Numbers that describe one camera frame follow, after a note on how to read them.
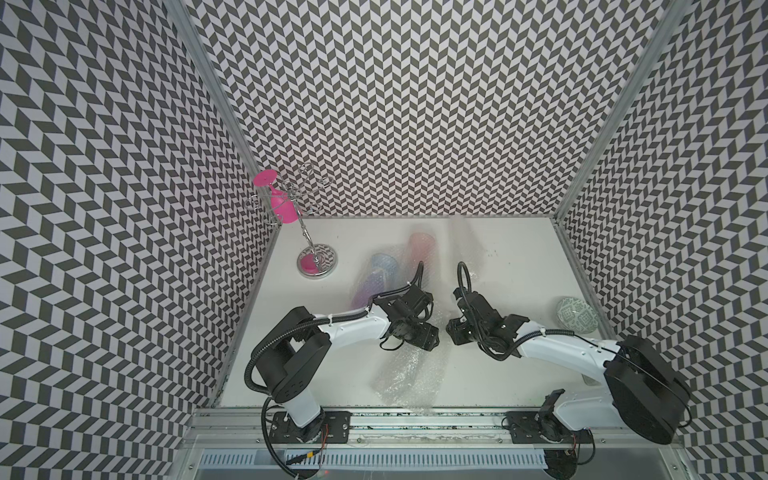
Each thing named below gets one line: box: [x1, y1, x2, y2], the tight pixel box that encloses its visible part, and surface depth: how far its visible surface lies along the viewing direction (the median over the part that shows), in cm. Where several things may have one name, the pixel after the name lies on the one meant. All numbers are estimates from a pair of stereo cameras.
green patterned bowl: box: [556, 297, 599, 334], surface depth 91 cm
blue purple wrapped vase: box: [352, 253, 398, 309], surface depth 95 cm
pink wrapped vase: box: [408, 232, 436, 284], surface depth 101 cm
